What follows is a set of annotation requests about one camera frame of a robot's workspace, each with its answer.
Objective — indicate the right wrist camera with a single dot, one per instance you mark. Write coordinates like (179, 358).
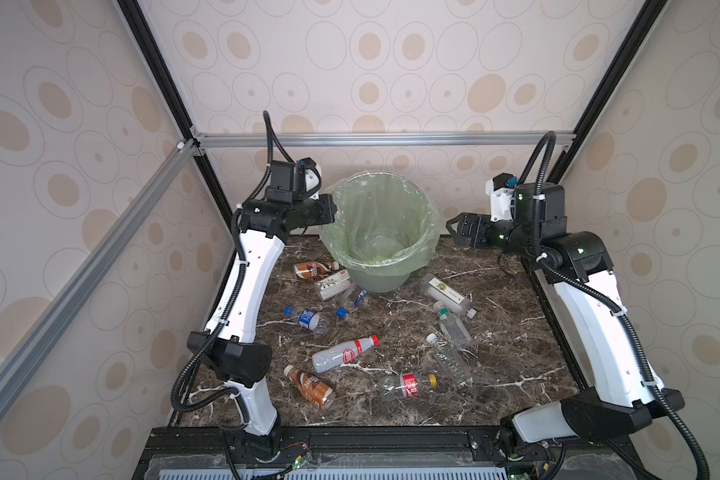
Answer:
(500, 190)

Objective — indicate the small blue label water bottle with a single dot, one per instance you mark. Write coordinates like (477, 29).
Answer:
(308, 319)

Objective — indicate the green mesh bin with liner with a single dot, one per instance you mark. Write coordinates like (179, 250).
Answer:
(385, 228)

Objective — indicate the horizontal aluminium rail back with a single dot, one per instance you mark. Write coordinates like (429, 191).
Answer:
(402, 139)

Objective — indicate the square matcha label bottle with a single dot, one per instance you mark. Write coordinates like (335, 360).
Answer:
(455, 302)

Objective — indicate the brown Nescafe bottle front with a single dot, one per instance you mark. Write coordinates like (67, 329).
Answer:
(312, 388)

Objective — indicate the clear bottle blue cap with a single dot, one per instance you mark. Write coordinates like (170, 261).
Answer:
(350, 300)

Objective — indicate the clear ribbed bottle white cap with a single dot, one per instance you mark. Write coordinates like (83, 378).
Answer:
(450, 360)

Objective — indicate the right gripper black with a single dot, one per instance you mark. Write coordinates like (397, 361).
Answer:
(482, 223)

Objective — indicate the white floral label bottle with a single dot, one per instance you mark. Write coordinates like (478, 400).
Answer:
(333, 285)

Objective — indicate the clear cola bottle yellow cap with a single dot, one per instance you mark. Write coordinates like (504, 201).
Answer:
(406, 386)

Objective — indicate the brown Nescafe bottle near bin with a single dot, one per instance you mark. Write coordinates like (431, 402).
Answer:
(314, 269)

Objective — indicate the diagonal aluminium rail left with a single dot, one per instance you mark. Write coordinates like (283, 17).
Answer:
(31, 352)

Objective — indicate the white bottle red cap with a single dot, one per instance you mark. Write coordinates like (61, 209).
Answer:
(342, 353)

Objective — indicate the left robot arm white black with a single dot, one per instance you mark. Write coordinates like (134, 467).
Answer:
(227, 345)

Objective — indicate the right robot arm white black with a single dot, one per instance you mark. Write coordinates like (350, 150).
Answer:
(626, 394)

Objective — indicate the clear bottle green cap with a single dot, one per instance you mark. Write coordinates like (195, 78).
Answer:
(453, 328)

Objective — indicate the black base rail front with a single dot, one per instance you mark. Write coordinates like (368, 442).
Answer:
(486, 452)

